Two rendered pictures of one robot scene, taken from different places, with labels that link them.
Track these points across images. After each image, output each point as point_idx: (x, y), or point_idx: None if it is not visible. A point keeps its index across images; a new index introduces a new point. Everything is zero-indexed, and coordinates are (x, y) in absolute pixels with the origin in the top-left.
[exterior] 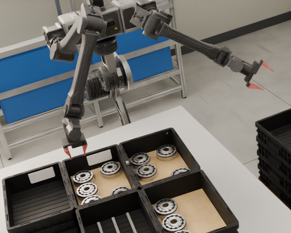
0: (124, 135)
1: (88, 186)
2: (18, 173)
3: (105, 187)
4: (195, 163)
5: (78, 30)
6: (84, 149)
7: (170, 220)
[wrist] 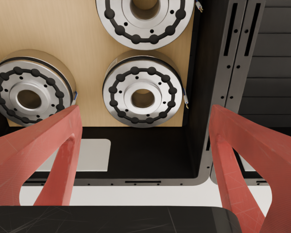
0: None
1: (134, 17)
2: (267, 202)
3: (66, 10)
4: None
5: None
6: (17, 139)
7: None
